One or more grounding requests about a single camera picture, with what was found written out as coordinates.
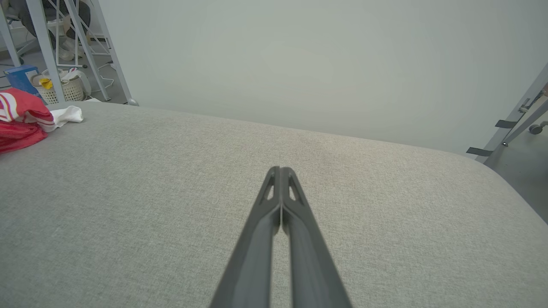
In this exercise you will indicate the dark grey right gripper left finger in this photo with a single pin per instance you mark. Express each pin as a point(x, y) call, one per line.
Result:
point(252, 256)

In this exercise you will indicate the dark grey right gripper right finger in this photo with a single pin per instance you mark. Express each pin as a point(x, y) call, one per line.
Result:
point(310, 256)

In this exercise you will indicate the red white basketball jersey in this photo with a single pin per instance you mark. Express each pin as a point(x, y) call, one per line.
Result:
point(21, 128)

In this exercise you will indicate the grey fabric sofa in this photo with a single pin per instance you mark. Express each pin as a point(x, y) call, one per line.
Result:
point(128, 192)

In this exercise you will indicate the white woven laundry basket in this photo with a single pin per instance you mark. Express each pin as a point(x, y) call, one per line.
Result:
point(70, 92)

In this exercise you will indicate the grey caster wheel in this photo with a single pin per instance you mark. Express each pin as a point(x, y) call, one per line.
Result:
point(535, 128)

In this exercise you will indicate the yellow cloth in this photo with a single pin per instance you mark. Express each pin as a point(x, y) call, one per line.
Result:
point(46, 84)

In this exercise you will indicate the blue cardboard box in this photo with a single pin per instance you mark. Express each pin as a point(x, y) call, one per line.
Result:
point(19, 79)

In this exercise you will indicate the seated person dark trousers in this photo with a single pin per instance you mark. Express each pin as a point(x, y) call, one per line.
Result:
point(83, 13)

